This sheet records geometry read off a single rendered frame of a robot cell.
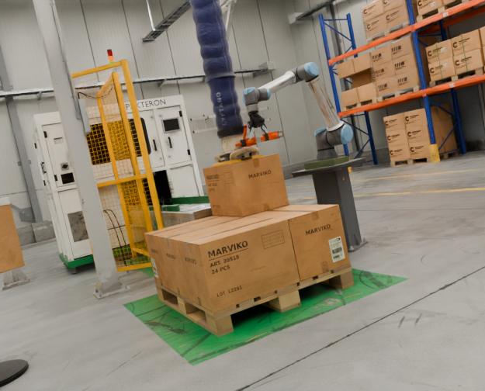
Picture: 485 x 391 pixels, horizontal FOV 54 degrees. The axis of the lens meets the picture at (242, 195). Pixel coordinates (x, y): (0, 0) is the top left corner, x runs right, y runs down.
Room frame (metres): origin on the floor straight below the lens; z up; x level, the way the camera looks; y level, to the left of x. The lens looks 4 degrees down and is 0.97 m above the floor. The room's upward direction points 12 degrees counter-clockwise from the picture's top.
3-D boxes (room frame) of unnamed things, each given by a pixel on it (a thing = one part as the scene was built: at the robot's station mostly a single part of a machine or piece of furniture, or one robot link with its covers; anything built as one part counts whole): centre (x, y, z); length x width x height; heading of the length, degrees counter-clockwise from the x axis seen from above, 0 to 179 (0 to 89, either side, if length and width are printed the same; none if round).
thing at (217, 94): (3.81, -0.02, 1.67); 0.22 x 0.22 x 1.04
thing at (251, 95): (3.46, -0.20, 1.38); 0.10 x 0.09 x 0.12; 129
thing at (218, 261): (3.40, 0.10, 0.34); 1.20 x 1.00 x 0.40; 26
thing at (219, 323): (3.40, 0.10, 0.07); 1.20 x 1.00 x 0.14; 26
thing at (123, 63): (4.71, 1.20, 1.05); 0.87 x 0.10 x 2.10; 78
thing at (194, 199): (5.61, 0.54, 0.60); 1.60 x 0.10 x 0.09; 26
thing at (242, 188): (3.79, -0.03, 0.74); 0.60 x 0.40 x 0.40; 25
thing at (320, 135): (4.17, -0.81, 0.99); 0.17 x 0.15 x 0.18; 39
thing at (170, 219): (5.03, 0.92, 0.50); 2.31 x 0.05 x 0.19; 26
